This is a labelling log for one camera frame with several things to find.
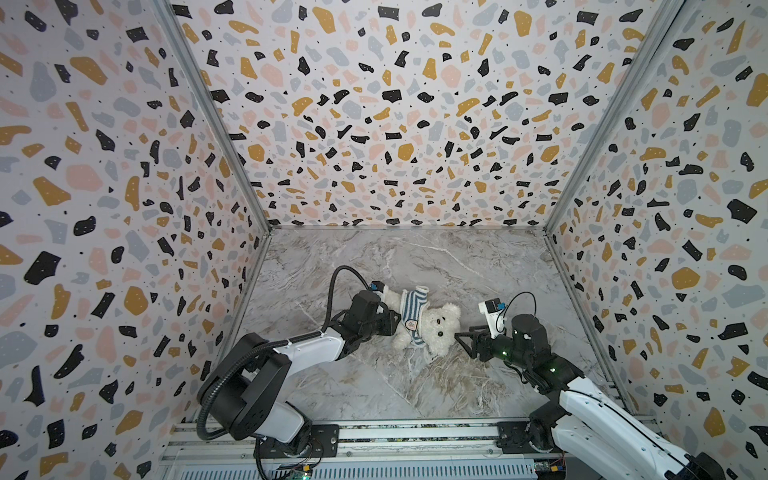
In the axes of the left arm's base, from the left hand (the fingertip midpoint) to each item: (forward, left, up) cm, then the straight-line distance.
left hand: (403, 312), depth 87 cm
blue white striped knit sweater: (+2, -3, +1) cm, 4 cm away
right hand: (-8, -16, +5) cm, 19 cm away
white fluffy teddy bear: (-5, -9, +1) cm, 10 cm away
